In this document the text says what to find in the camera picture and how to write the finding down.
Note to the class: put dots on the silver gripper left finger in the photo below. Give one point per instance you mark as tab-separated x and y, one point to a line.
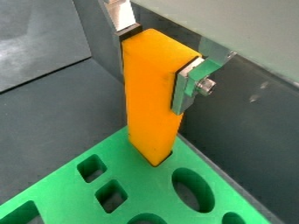
122	16

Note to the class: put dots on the green shape sorter board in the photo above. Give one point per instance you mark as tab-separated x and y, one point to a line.
109	186

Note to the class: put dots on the yellow rectangular block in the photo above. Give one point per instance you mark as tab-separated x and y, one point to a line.
153	58

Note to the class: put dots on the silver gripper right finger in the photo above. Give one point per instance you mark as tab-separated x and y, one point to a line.
193	77

